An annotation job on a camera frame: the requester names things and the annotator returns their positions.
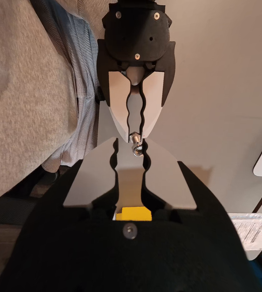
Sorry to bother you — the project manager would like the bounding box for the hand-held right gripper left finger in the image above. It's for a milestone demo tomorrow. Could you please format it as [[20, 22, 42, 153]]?
[[62, 137, 119, 210]]

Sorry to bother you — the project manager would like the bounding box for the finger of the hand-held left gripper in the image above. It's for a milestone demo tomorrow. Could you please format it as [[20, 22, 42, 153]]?
[[141, 71, 165, 139], [108, 71, 132, 143]]

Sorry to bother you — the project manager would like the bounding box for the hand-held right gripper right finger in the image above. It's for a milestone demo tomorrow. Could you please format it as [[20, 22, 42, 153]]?
[[142, 137, 198, 211]]

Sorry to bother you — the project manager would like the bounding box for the steel hex bolt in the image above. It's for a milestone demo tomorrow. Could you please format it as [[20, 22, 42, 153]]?
[[131, 134, 144, 158]]

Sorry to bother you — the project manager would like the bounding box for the grey desk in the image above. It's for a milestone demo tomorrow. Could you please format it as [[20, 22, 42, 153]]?
[[94, 0, 262, 261]]

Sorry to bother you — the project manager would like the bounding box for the striped blue shirt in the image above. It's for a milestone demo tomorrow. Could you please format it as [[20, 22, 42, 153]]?
[[42, 11, 99, 172]]

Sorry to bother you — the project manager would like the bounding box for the yellow plastic bin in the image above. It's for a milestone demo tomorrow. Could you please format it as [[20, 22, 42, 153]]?
[[115, 206, 152, 221]]

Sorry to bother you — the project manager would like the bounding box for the laminated paper sheet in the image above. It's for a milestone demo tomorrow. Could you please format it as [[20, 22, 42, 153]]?
[[227, 213, 262, 261]]

